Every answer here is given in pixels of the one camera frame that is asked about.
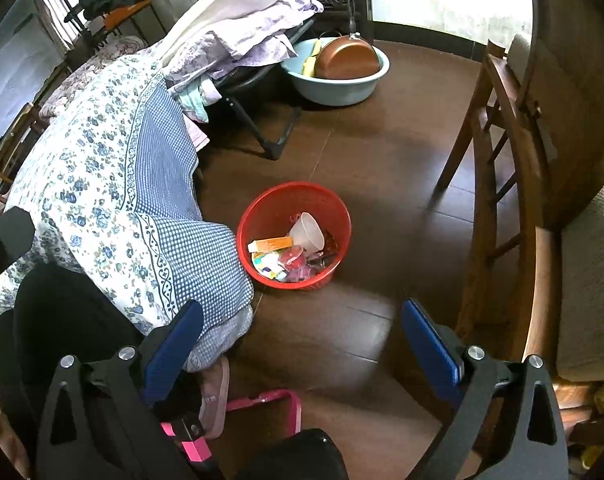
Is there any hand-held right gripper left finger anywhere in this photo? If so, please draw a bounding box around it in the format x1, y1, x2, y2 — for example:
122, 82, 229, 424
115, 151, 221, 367
34, 300, 205, 480

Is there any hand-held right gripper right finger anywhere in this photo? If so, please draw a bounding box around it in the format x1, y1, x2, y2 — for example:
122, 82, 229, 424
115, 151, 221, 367
401, 297, 570, 480

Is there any white yellow wrapper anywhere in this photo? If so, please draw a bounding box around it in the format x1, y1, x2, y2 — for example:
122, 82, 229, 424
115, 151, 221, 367
252, 251, 289, 281

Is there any orange and white box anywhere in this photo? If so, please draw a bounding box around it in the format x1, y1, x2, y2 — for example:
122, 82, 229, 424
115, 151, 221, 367
248, 236, 293, 254

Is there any white paper cup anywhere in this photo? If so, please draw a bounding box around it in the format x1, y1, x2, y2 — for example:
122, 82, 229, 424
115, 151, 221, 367
288, 211, 326, 253

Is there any red plastic basket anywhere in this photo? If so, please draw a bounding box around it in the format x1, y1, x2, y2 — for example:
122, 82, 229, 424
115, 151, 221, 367
236, 182, 353, 292

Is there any pink slipper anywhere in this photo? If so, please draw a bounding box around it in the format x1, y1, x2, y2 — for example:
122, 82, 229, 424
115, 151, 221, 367
198, 355, 231, 441

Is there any person's black trouser leg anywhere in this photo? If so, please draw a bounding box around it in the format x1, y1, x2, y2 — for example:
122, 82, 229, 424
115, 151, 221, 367
237, 427, 350, 480
0, 260, 203, 480

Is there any wooden slatted chair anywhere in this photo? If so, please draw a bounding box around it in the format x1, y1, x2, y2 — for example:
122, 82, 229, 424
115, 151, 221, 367
0, 102, 43, 206

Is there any blue floral bedsheet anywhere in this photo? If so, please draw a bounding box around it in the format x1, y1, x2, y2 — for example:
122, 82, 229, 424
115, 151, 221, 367
0, 52, 255, 373

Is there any cream seat cushion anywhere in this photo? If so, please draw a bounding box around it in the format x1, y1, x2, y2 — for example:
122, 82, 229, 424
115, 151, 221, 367
554, 160, 604, 383

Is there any wooden armchair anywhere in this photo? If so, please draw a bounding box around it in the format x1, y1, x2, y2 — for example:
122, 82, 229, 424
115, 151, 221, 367
434, 35, 604, 461

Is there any maroon floral pillow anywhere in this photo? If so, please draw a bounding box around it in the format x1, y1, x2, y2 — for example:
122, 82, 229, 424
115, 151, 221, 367
37, 35, 148, 121

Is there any black folding chair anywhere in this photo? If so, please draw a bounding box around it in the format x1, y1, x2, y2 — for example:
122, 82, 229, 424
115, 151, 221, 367
209, 17, 317, 161

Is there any green pink striped cloth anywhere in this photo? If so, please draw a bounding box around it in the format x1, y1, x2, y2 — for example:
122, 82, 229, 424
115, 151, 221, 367
174, 77, 223, 123

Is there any light blue plastic basin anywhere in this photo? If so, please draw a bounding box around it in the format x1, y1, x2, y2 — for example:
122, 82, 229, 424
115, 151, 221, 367
281, 37, 390, 107

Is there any brown bowl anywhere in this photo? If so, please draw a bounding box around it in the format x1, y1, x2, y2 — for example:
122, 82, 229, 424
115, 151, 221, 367
314, 0, 383, 81

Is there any yellow sponge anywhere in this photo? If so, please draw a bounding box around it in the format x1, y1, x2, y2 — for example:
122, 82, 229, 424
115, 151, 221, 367
302, 40, 323, 78

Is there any purple folded quilt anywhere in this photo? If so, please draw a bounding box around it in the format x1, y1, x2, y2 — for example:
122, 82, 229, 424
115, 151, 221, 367
164, 0, 325, 83

